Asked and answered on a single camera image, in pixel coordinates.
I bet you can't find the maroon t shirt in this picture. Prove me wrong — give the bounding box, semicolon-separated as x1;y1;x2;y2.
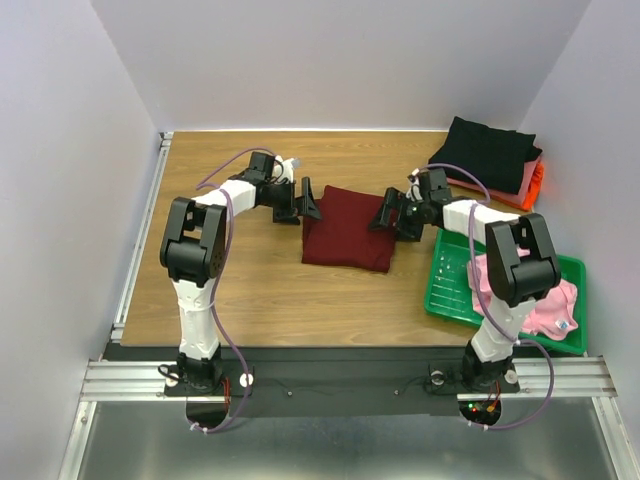
301;185;395;273

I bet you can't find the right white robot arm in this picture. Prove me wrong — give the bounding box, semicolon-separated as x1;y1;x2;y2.
368;163;561;388

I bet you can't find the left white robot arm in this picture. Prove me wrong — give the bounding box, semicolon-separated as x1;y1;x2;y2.
159;149;321;396

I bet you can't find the green plastic tray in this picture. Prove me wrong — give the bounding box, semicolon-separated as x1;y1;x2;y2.
424;230;588;355

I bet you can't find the folded black t shirt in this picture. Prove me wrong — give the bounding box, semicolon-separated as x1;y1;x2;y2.
428;116;542;194

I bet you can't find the folded salmon pink t shirt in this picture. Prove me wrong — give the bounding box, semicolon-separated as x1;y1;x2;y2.
469;159;545;210

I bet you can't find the folded orange t shirt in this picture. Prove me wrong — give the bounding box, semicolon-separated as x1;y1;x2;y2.
489;160;545;211

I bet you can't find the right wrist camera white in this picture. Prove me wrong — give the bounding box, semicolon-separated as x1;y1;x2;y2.
406;168;423;202

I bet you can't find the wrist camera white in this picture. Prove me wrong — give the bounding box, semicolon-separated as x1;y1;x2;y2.
406;168;423;202
272;155;301;184

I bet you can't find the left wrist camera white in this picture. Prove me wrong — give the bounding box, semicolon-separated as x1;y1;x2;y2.
272;155;301;184

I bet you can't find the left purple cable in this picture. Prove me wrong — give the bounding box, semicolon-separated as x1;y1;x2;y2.
188;147;279;435

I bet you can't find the purple cable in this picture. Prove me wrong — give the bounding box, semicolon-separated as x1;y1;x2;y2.
407;163;555;432
188;147;279;435

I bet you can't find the left side aluminium rail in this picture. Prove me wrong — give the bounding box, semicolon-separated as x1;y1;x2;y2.
109;131;174;343

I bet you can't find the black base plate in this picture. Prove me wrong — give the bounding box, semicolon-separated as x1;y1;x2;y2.
102;347;519;427

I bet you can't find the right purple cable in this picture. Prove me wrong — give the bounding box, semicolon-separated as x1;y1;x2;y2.
407;163;555;432

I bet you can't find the aluminium frame rail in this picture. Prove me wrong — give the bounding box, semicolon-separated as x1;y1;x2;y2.
59;356;639;479

